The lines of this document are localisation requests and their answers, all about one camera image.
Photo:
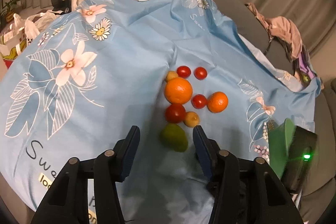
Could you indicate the potted plant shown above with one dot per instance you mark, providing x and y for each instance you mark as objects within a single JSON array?
[{"x": 7, "y": 12}]

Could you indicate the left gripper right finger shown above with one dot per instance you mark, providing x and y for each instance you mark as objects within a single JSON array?
[{"x": 221, "y": 169}]

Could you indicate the large orange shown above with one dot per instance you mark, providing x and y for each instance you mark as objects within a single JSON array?
[{"x": 178, "y": 90}]

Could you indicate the green mango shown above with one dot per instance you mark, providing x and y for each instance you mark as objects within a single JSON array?
[{"x": 173, "y": 137}]

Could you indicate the small orange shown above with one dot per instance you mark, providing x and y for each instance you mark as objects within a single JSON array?
[{"x": 217, "y": 102}]

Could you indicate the yellow small fruit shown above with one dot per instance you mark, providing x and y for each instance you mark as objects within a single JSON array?
[
  {"x": 191, "y": 119},
  {"x": 171, "y": 75}
]

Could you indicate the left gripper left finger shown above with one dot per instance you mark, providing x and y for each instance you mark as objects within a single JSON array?
[{"x": 110, "y": 167}]

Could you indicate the white plastic bags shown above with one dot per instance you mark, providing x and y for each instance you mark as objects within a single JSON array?
[{"x": 23, "y": 31}]

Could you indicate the large red tomato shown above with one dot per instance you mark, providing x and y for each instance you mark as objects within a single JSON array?
[{"x": 175, "y": 113}]

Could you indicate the cherry tomato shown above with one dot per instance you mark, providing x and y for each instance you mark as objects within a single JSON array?
[
  {"x": 199, "y": 101},
  {"x": 200, "y": 73},
  {"x": 183, "y": 71}
]

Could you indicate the purple garment pile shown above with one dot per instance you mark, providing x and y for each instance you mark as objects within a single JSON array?
[{"x": 303, "y": 69}]

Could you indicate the green plastic bowl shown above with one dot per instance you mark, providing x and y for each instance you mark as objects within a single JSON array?
[{"x": 280, "y": 138}]

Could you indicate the pink garment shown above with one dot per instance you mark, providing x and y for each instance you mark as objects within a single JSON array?
[{"x": 282, "y": 28}]

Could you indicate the light blue floral cloth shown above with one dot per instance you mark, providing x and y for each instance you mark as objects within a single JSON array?
[{"x": 126, "y": 82}]

